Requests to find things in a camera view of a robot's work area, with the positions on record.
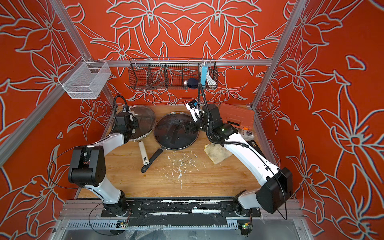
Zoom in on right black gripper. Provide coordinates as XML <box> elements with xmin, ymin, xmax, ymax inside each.
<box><xmin>177</xmin><ymin>114</ymin><xmax>214</xmax><ymax>136</ymax></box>

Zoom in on glass lid white handle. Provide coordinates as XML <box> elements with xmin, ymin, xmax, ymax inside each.
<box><xmin>110</xmin><ymin>106</ymin><xmax>156</xmax><ymax>143</ymax></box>

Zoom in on yellow cleaning cloth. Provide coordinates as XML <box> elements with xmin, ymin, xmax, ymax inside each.
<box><xmin>204</xmin><ymin>143</ymin><xmax>233</xmax><ymax>165</ymax></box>

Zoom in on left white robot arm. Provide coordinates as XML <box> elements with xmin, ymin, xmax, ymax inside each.
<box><xmin>68</xmin><ymin>111</ymin><xmax>139</xmax><ymax>217</ymax></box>

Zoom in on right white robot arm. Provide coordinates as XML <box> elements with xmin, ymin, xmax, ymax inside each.
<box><xmin>185</xmin><ymin>100</ymin><xmax>293</xmax><ymax>214</ymax></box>

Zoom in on black frying pan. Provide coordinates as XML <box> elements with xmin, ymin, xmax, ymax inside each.
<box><xmin>140</xmin><ymin>111</ymin><xmax>200</xmax><ymax>174</ymax></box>

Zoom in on dark blue round object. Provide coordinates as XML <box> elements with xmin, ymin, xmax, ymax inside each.
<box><xmin>184</xmin><ymin>78</ymin><xmax>199</xmax><ymax>89</ymax></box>

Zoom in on orange tool case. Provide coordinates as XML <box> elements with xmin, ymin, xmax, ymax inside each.
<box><xmin>219</xmin><ymin>103</ymin><xmax>254</xmax><ymax>131</ymax></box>

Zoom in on light blue bottle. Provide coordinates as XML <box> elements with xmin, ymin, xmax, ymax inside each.
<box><xmin>200</xmin><ymin>64</ymin><xmax>208</xmax><ymax>88</ymax></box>

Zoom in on small clear plastic container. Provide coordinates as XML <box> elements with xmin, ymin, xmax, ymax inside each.
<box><xmin>240</xmin><ymin>130</ymin><xmax>255</xmax><ymax>142</ymax></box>

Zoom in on clear plastic bin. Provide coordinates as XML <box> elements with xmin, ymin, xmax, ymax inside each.
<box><xmin>60</xmin><ymin>62</ymin><xmax>111</xmax><ymax>100</ymax></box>

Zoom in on pan with white handle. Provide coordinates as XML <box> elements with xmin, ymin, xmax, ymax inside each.
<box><xmin>129</xmin><ymin>105</ymin><xmax>156</xmax><ymax>166</ymax></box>

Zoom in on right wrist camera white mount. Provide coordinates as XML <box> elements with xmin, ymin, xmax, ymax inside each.
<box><xmin>185</xmin><ymin>100</ymin><xmax>202</xmax><ymax>122</ymax></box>

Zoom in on white cable bundle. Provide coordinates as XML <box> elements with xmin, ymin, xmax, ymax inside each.
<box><xmin>205</xmin><ymin>68</ymin><xmax>217</xmax><ymax>89</ymax></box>

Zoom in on black wire basket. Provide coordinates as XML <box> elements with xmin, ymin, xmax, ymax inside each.
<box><xmin>128</xmin><ymin>58</ymin><xmax>219</xmax><ymax>90</ymax></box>

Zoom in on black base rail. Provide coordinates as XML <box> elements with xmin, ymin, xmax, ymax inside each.
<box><xmin>101</xmin><ymin>198</ymin><xmax>262</xmax><ymax>230</ymax></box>

